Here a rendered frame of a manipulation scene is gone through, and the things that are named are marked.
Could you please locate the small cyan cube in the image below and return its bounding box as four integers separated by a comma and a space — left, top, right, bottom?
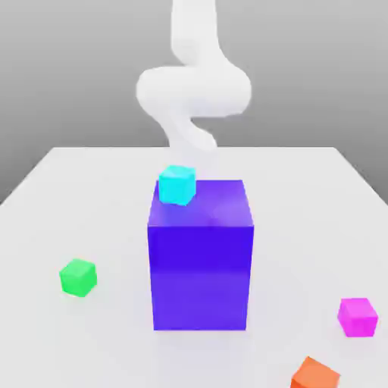
158, 164, 197, 207

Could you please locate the small green cube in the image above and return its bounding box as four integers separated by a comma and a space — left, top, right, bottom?
58, 258, 99, 299

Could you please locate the small magenta cube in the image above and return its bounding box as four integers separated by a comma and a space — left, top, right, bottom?
336, 297, 380, 338

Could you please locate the small orange cube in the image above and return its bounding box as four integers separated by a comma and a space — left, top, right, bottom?
289, 355, 341, 388

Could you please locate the large purple box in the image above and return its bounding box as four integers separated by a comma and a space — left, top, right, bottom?
147, 179, 255, 332

